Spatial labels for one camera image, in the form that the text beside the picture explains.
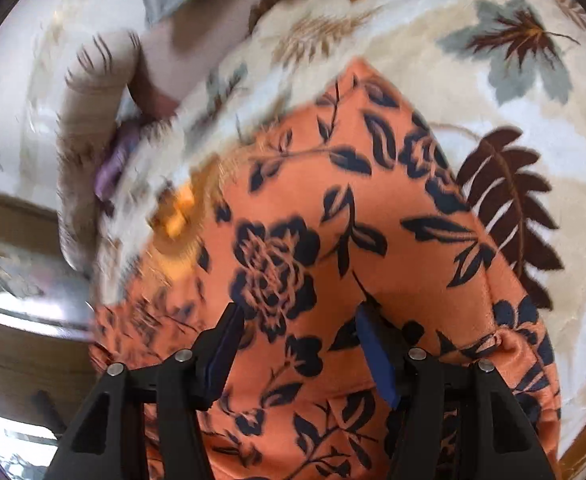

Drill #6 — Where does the orange black floral garment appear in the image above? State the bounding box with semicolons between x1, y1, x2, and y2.
92;60;560;479

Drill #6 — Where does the striped beige bolster pillow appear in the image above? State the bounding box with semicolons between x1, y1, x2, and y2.
56;29;140;274

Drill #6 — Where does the cream leaf-print blanket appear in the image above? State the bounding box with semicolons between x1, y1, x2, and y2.
89;0;586;479

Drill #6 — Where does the mauve bed sheet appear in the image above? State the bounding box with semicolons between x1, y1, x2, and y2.
128;0;281;119

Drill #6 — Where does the purple cloth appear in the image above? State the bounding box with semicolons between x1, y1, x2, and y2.
94;119;142;203

